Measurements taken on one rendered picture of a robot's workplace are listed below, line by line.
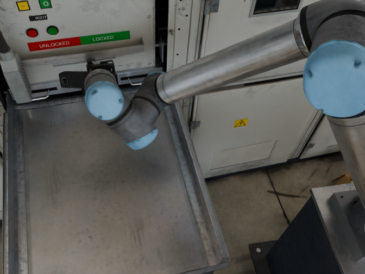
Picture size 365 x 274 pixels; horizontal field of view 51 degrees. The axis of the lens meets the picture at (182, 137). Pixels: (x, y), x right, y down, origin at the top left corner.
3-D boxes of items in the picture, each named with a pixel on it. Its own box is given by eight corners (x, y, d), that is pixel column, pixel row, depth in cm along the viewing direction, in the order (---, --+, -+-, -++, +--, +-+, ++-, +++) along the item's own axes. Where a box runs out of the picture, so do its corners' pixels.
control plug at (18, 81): (32, 102, 125) (16, 63, 110) (17, 104, 124) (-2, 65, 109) (31, 84, 129) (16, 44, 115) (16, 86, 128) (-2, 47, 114)
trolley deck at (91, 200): (227, 267, 115) (231, 261, 110) (8, 321, 103) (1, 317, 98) (174, 96, 151) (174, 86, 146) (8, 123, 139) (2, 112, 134)
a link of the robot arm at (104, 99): (105, 130, 97) (77, 103, 92) (101, 112, 108) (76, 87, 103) (133, 106, 96) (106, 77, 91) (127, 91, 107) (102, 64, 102)
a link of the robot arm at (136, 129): (167, 120, 108) (139, 88, 102) (151, 151, 102) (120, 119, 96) (145, 126, 115) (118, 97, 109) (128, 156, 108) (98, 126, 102)
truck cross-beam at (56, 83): (162, 78, 146) (162, 67, 141) (13, 100, 136) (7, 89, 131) (159, 69, 148) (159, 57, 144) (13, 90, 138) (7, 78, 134)
